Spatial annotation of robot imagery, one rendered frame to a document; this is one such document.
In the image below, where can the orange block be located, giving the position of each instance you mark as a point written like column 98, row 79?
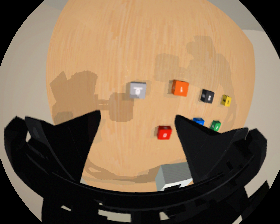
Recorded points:
column 180, row 87

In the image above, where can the blue block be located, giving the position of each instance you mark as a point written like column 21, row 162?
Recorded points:
column 200, row 121

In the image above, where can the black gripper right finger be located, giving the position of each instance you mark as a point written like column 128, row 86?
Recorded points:
column 203, row 147

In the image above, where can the green block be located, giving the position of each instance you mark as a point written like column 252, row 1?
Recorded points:
column 215, row 125

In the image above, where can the yellow block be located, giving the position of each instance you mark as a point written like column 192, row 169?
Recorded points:
column 226, row 100

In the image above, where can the red block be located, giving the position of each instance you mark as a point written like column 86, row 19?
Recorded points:
column 163, row 132

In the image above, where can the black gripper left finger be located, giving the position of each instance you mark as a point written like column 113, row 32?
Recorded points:
column 69, row 141

